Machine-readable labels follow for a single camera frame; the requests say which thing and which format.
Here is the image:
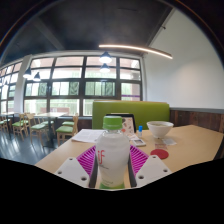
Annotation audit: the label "green upholstered bench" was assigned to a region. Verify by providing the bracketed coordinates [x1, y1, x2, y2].
[91, 100, 171, 131]

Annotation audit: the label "small pink packet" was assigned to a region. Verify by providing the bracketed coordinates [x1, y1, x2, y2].
[154, 142, 168, 150]

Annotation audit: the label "white tissue packet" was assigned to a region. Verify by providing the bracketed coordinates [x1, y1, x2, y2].
[162, 137, 177, 146]

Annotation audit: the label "wooden green-seated chairs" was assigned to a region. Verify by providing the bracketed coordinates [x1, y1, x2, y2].
[0, 112, 80, 147]

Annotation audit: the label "dark pendant ceiling lamps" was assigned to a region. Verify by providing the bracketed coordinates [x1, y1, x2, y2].
[22, 50, 114, 83]

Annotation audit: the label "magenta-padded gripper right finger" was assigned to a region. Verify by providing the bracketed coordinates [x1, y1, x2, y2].
[128, 144, 173, 188]

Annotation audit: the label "white bowl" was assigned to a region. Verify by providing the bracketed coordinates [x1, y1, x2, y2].
[146, 120, 175, 139]

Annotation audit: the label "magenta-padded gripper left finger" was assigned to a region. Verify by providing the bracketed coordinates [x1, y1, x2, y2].
[54, 145, 100, 190]

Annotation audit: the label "white green-capped drink bottle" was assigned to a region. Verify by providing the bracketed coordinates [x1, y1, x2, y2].
[94, 115, 131, 190]

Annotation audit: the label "long curved linear light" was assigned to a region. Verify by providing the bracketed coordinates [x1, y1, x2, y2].
[98, 43, 174, 60]

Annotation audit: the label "light wooden dining table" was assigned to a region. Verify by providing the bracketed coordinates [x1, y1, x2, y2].
[33, 111, 68, 149]

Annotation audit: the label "flat round red coaster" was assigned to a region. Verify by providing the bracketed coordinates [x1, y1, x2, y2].
[150, 148, 170, 160]

